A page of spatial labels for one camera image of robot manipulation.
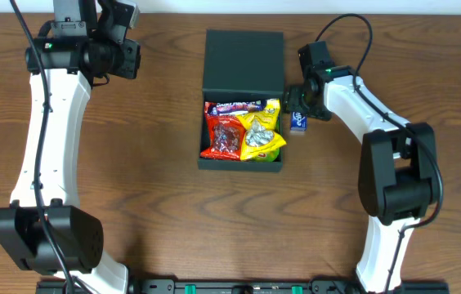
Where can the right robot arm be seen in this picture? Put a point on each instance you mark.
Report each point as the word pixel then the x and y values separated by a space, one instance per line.
pixel 399 178

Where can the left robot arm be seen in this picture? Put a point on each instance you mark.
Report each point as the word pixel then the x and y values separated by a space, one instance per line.
pixel 43 228

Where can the dark green box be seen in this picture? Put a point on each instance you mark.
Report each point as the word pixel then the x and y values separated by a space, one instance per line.
pixel 241 66

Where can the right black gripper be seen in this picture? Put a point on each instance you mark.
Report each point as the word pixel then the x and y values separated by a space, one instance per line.
pixel 301 103

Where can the purple Dairy Milk bar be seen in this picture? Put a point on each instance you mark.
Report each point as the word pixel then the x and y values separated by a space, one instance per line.
pixel 233 108

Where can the green Haribo gummy bag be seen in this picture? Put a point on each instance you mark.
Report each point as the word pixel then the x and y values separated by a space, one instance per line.
pixel 270 156

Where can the red Hacks candy bag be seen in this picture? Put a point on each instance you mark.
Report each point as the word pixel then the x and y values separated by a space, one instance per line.
pixel 225 133

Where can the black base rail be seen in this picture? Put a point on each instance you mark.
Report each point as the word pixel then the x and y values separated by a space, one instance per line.
pixel 315 286

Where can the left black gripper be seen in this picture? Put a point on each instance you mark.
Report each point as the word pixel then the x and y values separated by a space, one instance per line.
pixel 131 57

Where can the yellow Hacks candy bag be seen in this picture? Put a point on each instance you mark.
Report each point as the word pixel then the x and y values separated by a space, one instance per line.
pixel 261 131

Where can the blue Eclipse mints pack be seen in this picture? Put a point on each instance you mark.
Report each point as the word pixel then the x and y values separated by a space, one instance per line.
pixel 298 122

